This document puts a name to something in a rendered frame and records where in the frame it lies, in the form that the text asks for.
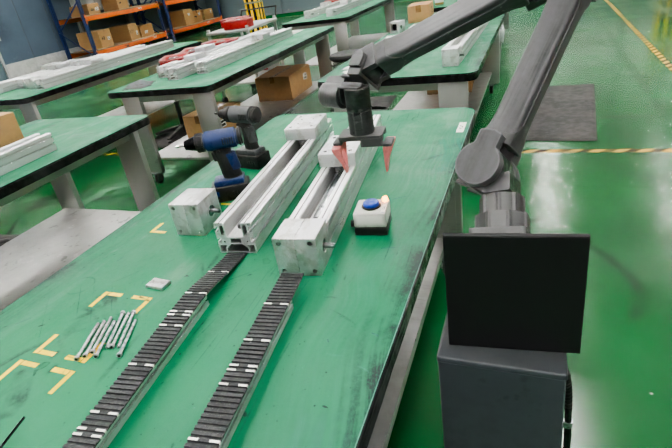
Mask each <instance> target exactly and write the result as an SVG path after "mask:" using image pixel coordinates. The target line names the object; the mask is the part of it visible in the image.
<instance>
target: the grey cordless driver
mask: <svg viewBox="0 0 672 448"><path fill-rule="evenodd" d="M214 114H215V115H218V117H219V118H222V119H224V121H226V122H232V123H237V124H236V126H239V128H240V127H241V130H242V134H243V139H244V145H243V146H242V147H240V148H238V149H236V155H237V157H238V159H239V161H240V164H241V167H240V168H248V169H258V170H259V169H261V168H263V167H264V166H266V165H267V164H268V162H269V161H270V160H271V157H270V153H269V150H265V147H264V146H261V145H259V144H258V137H257V134H256V132H255V129H254V126H253V125H251V124H254V123H259V121H260V120H261V117H262V113H261V110H260V108H259V107H257V106H238V105H232V106H225V107H224V108H223V109H221V110H219V111H218V113H214Z"/></svg>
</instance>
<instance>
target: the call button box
mask: <svg viewBox="0 0 672 448"><path fill-rule="evenodd" d="M377 200H378V201H379V206H377V207H375V208H365V207H363V202H364V201H365V200H359V201H358V204H357V206H356V208H355V211H354V213H353V220H351V227H355V234H356V235H387V234H388V231H389V227H390V223H391V220H392V217H391V208H390V200H389V199H388V201H387V202H383V201H382V199H377Z"/></svg>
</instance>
